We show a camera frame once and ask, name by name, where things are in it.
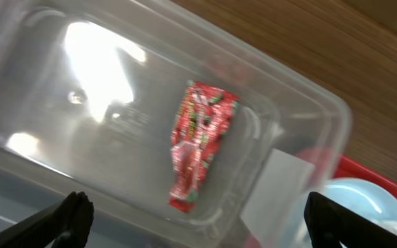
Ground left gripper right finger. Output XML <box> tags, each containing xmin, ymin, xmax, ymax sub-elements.
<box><xmin>304</xmin><ymin>192</ymin><xmax>397</xmax><ymax>248</ymax></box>

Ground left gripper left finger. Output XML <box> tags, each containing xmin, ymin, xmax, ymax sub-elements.
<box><xmin>0</xmin><ymin>192</ymin><xmax>94</xmax><ymax>248</ymax></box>

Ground red snack wrapper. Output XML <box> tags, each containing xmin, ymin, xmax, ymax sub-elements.
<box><xmin>168</xmin><ymin>81</ymin><xmax>238</xmax><ymax>213</ymax></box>

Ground white tissue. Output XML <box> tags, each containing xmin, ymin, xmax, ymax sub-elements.
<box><xmin>241</xmin><ymin>149</ymin><xmax>315</xmax><ymax>247</ymax></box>

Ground light blue plate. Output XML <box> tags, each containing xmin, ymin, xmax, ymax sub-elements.
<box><xmin>278</xmin><ymin>178</ymin><xmax>397</xmax><ymax>248</ymax></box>

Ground red serving tray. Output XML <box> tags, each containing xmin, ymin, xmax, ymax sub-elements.
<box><xmin>334</xmin><ymin>156</ymin><xmax>397</xmax><ymax>198</ymax></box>

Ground clear plastic bin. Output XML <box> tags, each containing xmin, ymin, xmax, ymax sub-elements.
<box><xmin>0</xmin><ymin>1</ymin><xmax>352</xmax><ymax>247</ymax></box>

